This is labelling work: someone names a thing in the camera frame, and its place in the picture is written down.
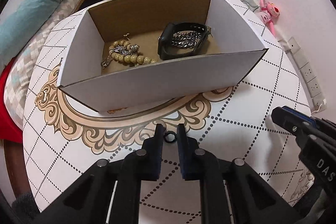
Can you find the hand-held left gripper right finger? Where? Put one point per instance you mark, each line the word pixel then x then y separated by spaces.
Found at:
pixel 181 140

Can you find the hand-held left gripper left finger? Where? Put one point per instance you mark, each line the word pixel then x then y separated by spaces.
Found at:
pixel 157 140

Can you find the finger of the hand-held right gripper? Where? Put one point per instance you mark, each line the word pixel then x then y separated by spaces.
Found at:
pixel 288 123
pixel 323 125

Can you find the white cardboard box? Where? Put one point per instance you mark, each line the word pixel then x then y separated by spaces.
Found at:
pixel 147 87

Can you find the black smart band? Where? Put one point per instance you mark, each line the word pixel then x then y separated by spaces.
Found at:
pixel 164 41

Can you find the white power strip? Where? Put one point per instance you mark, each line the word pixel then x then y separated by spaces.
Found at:
pixel 309 77

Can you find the white diamond-patterned tablecloth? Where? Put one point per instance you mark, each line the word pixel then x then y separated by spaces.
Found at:
pixel 236 121

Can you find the pink plush toy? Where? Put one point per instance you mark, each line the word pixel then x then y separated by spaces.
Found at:
pixel 270 10

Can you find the red blanket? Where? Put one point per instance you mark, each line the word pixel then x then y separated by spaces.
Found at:
pixel 9 108

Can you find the light blue quilt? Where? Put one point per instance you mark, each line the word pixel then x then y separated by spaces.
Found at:
pixel 34 6

